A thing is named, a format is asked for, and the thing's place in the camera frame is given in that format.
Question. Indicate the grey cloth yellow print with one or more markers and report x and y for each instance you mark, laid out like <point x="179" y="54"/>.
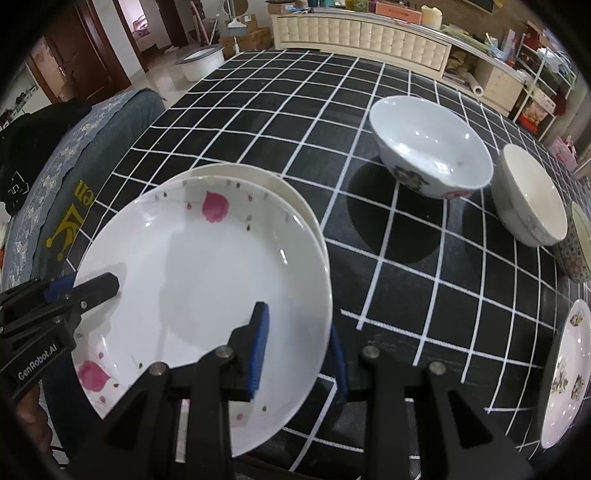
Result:
<point x="106" y="161"/>

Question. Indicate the plain white plate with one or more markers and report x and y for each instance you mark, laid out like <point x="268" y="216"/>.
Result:
<point x="277" y="184"/>

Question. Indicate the pink bag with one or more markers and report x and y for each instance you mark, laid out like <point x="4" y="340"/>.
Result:
<point x="565" y="151"/>

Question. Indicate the black white grid tablecloth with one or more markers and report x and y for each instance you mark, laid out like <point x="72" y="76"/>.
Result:
<point x="277" y="115"/>

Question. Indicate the printed snack box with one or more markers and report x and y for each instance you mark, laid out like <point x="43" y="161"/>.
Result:
<point x="538" y="110"/>

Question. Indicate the white floral plate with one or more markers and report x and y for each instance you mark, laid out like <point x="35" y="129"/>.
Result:
<point x="565" y="406"/>

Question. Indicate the cardboard boxes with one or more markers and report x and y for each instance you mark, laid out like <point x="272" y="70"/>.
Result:
<point x="254" y="34"/>

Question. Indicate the black cloth bag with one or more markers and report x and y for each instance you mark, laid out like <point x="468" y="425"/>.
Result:
<point x="23" y="147"/>

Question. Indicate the pink mop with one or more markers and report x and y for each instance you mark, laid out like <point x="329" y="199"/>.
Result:
<point x="199" y="21"/>

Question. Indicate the cream cylinder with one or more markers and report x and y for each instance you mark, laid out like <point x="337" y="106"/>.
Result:
<point x="433" y="16"/>

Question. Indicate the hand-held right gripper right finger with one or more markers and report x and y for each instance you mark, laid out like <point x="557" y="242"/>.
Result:
<point x="337" y="362"/>

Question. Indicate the small white bowl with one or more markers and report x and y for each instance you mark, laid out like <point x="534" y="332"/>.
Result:
<point x="531" y="194"/>

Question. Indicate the salmon box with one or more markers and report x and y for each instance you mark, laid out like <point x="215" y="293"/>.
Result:
<point x="399" y="11"/>

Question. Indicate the white tufted cabinet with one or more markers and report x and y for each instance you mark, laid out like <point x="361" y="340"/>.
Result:
<point x="369" y="37"/>

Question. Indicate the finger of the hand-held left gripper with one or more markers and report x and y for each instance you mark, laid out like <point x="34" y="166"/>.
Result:
<point x="57" y="287"/>
<point x="99" y="286"/>

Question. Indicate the brown wooden door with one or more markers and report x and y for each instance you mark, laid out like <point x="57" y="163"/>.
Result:
<point x="78" y="50"/>

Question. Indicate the white plastic basin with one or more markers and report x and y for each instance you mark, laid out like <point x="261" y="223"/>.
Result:
<point x="198" y="67"/>

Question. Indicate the white paper roll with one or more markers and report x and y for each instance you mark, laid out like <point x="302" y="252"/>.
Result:
<point x="475" y="84"/>

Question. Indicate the white plate pink petals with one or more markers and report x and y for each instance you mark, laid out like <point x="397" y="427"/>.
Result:
<point x="207" y="277"/>

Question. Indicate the large white floral bowl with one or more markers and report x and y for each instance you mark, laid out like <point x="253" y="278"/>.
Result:
<point x="429" y="138"/>

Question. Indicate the blue floral blanket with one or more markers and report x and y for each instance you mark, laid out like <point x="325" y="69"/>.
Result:
<point x="46" y="184"/>

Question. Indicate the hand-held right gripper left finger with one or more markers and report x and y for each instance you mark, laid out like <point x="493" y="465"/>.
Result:
<point x="258" y="350"/>

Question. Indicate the red box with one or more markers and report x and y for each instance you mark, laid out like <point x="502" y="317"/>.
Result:
<point x="527" y="124"/>

